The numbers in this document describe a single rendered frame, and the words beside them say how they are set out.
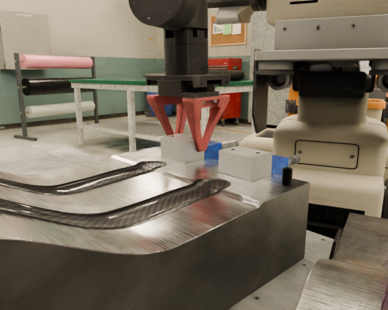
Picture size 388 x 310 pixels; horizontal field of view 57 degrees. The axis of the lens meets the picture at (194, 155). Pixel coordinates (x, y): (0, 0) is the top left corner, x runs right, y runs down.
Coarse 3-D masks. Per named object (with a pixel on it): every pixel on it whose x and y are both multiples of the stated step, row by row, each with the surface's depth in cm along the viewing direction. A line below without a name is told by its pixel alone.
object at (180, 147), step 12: (168, 144) 48; (180, 144) 46; (192, 144) 46; (216, 144) 50; (228, 144) 54; (168, 156) 48; (180, 156) 46; (192, 156) 47; (204, 156) 49; (216, 156) 50
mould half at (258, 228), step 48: (0, 192) 28; (96, 192) 37; (144, 192) 36; (240, 192) 35; (288, 192) 35; (0, 240) 17; (48, 240) 19; (96, 240) 23; (144, 240) 26; (192, 240) 27; (240, 240) 31; (288, 240) 37; (0, 288) 18; (48, 288) 19; (96, 288) 22; (144, 288) 24; (192, 288) 28; (240, 288) 32
